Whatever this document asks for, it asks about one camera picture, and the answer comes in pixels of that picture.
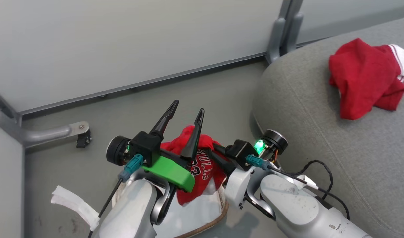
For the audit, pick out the woven basket with white liner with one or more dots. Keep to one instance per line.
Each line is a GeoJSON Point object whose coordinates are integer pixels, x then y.
{"type": "Point", "coordinates": [202, 215]}

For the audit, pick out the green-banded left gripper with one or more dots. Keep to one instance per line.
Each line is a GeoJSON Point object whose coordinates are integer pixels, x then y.
{"type": "Point", "coordinates": [175, 175]}

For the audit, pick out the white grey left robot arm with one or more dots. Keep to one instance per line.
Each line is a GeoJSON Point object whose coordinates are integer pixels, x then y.
{"type": "Point", "coordinates": [132, 211]}

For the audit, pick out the plain red garment white trim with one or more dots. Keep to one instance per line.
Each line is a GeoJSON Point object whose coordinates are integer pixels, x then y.
{"type": "Point", "coordinates": [360, 76]}

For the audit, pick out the grey partition foot with bolt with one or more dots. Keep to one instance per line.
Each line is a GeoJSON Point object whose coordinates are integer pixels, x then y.
{"type": "Point", "coordinates": [40, 134]}

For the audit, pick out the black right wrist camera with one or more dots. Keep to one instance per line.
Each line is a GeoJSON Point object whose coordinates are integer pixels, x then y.
{"type": "Point", "coordinates": [240, 150]}

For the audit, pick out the red Bulls 23 jersey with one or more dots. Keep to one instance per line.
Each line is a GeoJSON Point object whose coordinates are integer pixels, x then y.
{"type": "Point", "coordinates": [205, 175]}

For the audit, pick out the black levelling foot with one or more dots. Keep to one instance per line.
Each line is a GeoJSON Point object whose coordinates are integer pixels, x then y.
{"type": "Point", "coordinates": [84, 140]}

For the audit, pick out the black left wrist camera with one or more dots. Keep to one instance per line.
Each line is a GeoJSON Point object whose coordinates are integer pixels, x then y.
{"type": "Point", "coordinates": [145, 143]}

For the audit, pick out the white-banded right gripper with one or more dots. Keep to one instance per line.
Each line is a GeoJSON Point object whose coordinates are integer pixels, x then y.
{"type": "Point", "coordinates": [238, 185]}

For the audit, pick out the grey partition base rail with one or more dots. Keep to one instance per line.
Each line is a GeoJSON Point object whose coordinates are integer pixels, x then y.
{"type": "Point", "coordinates": [139, 86]}

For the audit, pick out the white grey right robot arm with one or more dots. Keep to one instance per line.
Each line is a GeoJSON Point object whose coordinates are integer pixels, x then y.
{"type": "Point", "coordinates": [288, 205]}

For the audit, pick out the grey fabric sofa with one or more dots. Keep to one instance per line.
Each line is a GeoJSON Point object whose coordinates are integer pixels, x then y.
{"type": "Point", "coordinates": [337, 132]}

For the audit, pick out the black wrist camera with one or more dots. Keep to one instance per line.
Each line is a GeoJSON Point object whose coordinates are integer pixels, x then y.
{"type": "Point", "coordinates": [240, 150]}
{"type": "Point", "coordinates": [145, 143]}

